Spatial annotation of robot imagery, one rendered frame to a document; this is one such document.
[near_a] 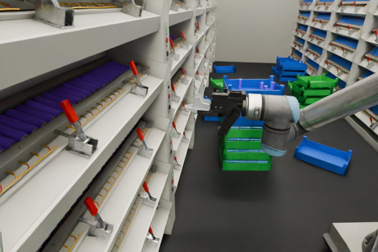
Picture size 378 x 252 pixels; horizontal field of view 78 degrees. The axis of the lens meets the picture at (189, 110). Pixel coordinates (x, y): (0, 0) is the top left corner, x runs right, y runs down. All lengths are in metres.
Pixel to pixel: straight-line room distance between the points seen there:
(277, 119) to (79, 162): 0.61
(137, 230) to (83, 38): 0.58
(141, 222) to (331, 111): 0.70
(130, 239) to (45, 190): 0.44
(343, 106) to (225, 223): 0.74
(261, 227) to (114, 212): 0.84
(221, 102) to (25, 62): 0.61
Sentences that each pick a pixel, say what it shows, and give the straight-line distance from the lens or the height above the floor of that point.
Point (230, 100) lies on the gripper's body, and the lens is 0.80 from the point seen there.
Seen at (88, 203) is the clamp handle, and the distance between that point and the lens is 0.49.
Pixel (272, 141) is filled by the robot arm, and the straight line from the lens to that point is 0.86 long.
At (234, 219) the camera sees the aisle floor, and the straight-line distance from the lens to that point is 1.28.
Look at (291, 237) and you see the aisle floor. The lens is 1.28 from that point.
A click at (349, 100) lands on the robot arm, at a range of 0.87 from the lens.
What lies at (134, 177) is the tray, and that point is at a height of 0.54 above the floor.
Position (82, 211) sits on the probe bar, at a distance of 0.55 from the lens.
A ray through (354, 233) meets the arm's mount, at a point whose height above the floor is 0.12.
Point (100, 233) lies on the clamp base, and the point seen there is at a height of 0.56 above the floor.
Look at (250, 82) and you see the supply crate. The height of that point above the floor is 0.52.
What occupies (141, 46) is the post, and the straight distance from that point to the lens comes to 0.77.
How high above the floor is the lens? 0.96
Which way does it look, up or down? 24 degrees down
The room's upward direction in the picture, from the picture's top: straight up
